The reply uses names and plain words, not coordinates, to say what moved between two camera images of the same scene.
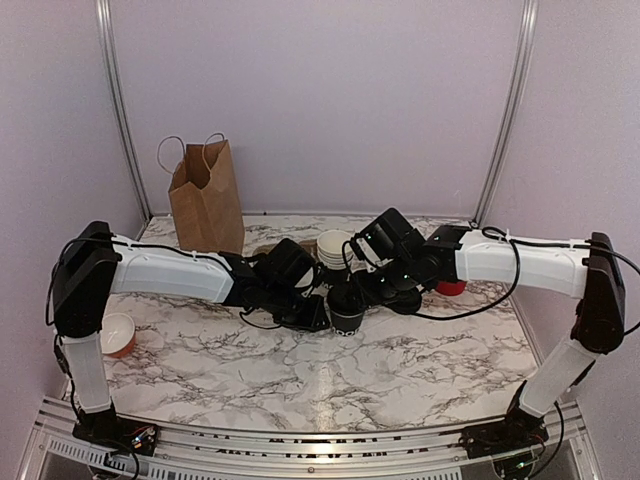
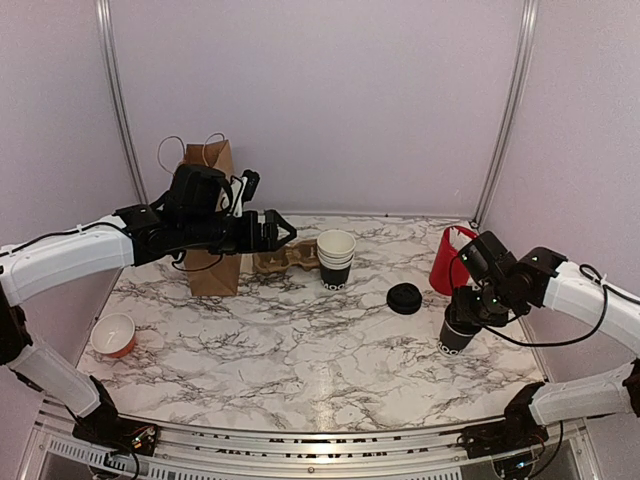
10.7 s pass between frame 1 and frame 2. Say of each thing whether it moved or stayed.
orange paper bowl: stayed
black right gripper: moved
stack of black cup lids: stayed
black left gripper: moved
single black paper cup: moved
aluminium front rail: stayed
